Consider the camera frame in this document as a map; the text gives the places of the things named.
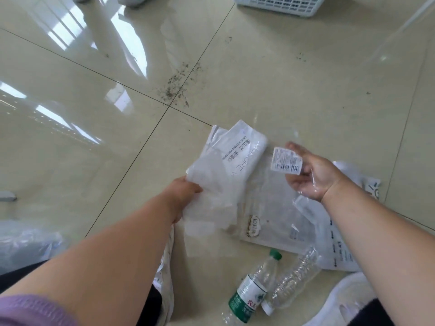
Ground clear crushed plastic bottle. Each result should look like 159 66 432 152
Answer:
261 247 322 316

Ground white printed plastic bag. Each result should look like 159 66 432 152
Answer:
183 119 269 232

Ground person's right forearm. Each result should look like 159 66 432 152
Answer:
321 180 435 326

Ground purple sleeve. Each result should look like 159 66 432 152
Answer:
0 295 69 326

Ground crumpled clear plastic bag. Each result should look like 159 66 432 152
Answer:
0 219 66 276

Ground white plastic basket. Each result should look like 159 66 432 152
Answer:
233 0 328 19

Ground person's white right shoe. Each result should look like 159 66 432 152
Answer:
311 272 378 326

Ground flat clear packaging bag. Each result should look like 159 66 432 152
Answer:
239 162 327 259

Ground person's left hand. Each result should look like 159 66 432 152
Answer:
162 176 204 225

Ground person's right hand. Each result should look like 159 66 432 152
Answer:
284 141 341 203

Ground white printed mailer bag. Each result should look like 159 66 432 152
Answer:
294 161 381 273

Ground scattered dark dirt specks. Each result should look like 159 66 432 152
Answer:
156 60 203 108

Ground green label plastic bottle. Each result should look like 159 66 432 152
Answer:
221 249 283 325

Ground person's left forearm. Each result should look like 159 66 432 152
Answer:
0 193 178 326

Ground clear plastic bag barcode label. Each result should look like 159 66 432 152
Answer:
252 113 340 214

